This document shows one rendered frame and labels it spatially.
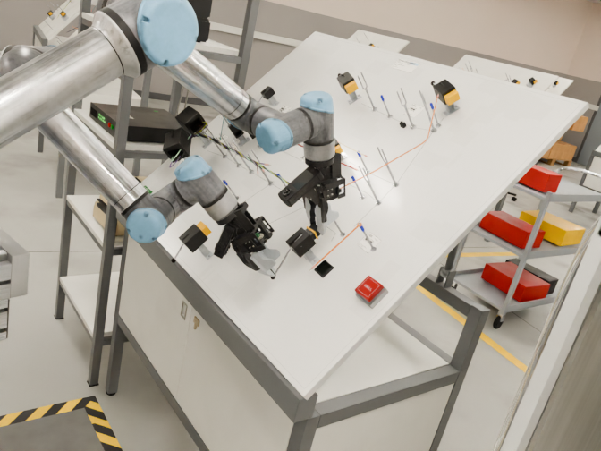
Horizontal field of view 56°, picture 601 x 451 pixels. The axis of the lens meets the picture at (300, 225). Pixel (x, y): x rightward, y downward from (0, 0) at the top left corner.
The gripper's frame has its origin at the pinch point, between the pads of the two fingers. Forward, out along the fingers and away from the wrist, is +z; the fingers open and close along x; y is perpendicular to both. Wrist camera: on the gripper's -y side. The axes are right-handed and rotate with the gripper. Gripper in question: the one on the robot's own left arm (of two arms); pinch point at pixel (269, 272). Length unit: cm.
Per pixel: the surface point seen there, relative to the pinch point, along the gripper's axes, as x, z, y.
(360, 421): -17.4, 39.9, 6.9
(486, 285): 215, 201, -41
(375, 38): 634, 101, -160
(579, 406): -18, 45, 58
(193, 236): 11.4, -12.9, -23.5
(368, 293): -6.3, 10.9, 24.9
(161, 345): 7, 17, -65
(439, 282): 29, 41, 23
